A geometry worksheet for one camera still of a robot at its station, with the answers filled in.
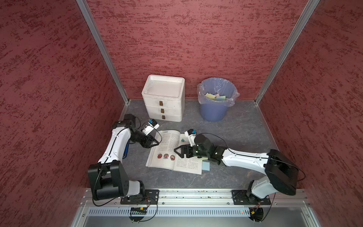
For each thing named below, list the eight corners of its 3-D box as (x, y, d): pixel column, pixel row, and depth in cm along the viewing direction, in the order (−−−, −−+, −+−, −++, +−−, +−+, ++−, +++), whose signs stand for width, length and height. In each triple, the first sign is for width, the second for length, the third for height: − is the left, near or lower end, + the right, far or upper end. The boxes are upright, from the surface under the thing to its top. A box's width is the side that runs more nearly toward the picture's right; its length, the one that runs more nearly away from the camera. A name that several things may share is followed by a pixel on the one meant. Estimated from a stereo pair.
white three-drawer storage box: (148, 122, 108) (139, 97, 87) (153, 100, 124) (146, 74, 103) (184, 122, 108) (185, 98, 88) (184, 100, 124) (185, 75, 103)
